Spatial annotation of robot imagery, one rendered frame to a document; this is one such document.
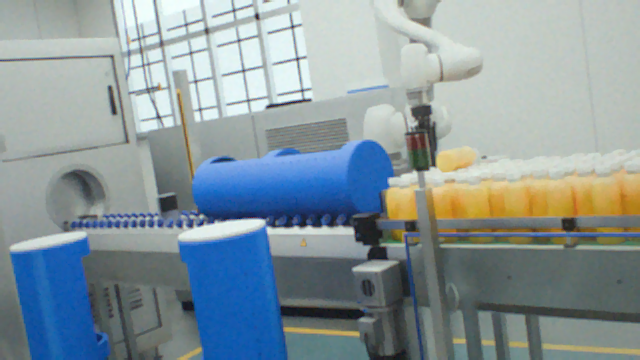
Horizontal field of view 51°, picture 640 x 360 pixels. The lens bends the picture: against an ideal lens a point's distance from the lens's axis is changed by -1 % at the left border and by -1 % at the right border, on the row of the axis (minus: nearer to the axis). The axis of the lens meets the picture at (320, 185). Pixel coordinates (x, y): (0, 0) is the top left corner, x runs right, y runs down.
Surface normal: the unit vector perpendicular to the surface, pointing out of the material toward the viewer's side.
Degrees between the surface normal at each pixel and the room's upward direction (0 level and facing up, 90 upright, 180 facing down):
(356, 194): 90
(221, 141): 90
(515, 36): 90
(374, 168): 90
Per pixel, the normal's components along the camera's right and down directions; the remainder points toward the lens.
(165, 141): -0.56, 0.17
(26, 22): 0.81, -0.07
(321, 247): -0.66, -0.17
